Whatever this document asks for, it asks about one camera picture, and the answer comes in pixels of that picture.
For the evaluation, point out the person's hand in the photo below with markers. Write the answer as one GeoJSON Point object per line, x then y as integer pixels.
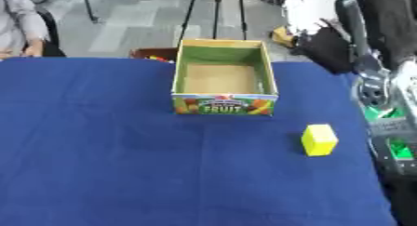
{"type": "Point", "coordinates": [33, 48]}

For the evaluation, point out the black stand pole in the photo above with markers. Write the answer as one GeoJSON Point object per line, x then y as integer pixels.
{"type": "Point", "coordinates": [89, 5]}

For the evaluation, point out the white bag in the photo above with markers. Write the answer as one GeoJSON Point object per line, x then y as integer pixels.
{"type": "Point", "coordinates": [312, 11]}

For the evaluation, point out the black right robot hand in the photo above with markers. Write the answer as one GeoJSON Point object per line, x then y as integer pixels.
{"type": "Point", "coordinates": [326, 48]}

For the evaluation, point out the brown box with toys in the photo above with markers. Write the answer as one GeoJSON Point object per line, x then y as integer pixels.
{"type": "Point", "coordinates": [155, 53]}

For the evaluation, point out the black chair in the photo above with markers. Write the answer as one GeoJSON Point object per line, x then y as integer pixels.
{"type": "Point", "coordinates": [53, 34]}

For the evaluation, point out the tan cardboard box green inside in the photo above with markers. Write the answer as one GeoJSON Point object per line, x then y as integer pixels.
{"type": "Point", "coordinates": [222, 106]}

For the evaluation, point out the black tripod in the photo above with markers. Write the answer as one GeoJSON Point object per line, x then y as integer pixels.
{"type": "Point", "coordinates": [216, 12]}

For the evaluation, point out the yellow bag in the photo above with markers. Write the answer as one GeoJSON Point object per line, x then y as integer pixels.
{"type": "Point", "coordinates": [283, 37]}

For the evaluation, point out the yellow rectangular block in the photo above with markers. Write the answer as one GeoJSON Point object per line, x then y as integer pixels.
{"type": "Point", "coordinates": [318, 141]}

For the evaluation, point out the person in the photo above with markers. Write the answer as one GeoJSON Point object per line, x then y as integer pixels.
{"type": "Point", "coordinates": [19, 17]}

